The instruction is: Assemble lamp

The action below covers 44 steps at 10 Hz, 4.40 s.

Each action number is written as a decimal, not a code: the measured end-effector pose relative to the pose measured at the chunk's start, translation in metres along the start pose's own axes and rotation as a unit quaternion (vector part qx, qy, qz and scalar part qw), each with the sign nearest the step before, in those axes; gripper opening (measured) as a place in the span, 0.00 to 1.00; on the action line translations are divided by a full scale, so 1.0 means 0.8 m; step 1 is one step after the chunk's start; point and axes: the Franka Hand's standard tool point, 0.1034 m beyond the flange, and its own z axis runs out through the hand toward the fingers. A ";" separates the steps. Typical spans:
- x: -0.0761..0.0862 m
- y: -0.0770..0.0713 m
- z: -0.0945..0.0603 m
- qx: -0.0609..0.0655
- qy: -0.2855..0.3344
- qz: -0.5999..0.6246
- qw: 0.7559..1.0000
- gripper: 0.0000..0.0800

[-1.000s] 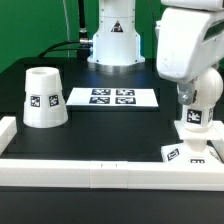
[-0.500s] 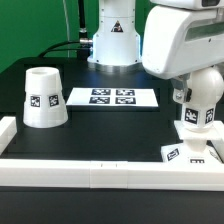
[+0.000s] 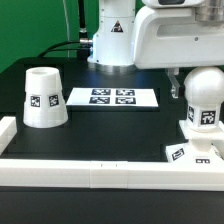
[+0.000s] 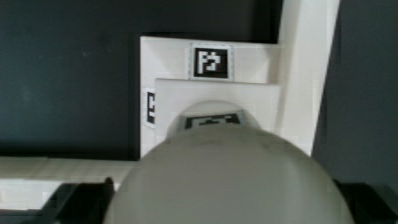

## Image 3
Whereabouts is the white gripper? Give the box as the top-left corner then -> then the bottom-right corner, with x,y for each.
132,6 -> 224,98

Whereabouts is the white lamp bulb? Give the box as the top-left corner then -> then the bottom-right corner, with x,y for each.
184,67 -> 224,132

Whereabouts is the white lamp base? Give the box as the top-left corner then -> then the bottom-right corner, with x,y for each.
165,120 -> 224,165

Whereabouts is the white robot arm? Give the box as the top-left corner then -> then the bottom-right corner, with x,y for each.
88,0 -> 224,97

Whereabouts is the white lamp hood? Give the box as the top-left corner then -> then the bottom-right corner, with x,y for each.
23,67 -> 68,128

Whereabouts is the white marker sheet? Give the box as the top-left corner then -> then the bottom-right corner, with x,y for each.
67,88 -> 158,108

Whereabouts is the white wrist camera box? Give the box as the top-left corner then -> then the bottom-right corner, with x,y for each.
142,0 -> 205,8

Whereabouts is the black cable bundle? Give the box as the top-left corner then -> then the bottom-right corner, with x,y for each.
37,0 -> 94,61

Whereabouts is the white left fence wall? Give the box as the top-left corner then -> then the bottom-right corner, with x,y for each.
0,116 -> 17,155

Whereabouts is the white fence wall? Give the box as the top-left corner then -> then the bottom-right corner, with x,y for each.
0,159 -> 224,191
0,116 -> 17,155

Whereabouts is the white front fence wall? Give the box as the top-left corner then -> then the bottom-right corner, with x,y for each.
0,159 -> 224,191

